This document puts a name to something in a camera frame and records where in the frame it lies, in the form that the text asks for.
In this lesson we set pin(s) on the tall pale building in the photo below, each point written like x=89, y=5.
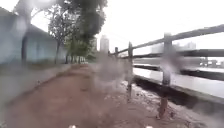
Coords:
x=104, y=43

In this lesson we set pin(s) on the row of trees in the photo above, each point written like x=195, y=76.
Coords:
x=86, y=23

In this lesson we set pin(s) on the wet red path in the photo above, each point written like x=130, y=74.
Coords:
x=66, y=100

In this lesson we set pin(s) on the dark kerb under fence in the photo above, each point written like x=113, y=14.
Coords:
x=173, y=95

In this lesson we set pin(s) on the robot's own part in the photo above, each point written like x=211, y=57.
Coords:
x=72, y=126
x=149, y=126

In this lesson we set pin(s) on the grey water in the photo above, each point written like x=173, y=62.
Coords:
x=186, y=83

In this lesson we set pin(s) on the distant buildings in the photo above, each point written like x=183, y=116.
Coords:
x=190, y=46

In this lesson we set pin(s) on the wooden rail fence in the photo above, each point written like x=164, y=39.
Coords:
x=166, y=56

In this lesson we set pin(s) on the blue-grey wall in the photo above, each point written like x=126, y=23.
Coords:
x=36, y=46

